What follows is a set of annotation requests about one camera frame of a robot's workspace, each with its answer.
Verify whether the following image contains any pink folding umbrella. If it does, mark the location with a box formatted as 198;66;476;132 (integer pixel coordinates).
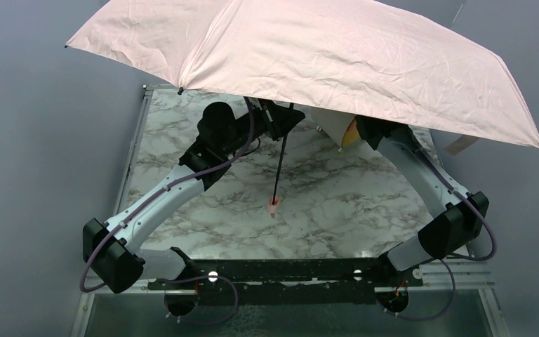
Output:
65;0;539;220

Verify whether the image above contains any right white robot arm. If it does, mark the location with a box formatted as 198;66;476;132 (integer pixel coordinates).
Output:
355;116;489;272

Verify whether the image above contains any aluminium table frame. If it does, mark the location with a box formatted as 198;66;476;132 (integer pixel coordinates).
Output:
82;95;490;322

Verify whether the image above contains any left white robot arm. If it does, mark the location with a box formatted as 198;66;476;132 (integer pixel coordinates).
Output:
80;98;305;293

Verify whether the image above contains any beige cylindrical umbrella stand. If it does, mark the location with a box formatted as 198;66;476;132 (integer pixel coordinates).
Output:
310;107;361;149

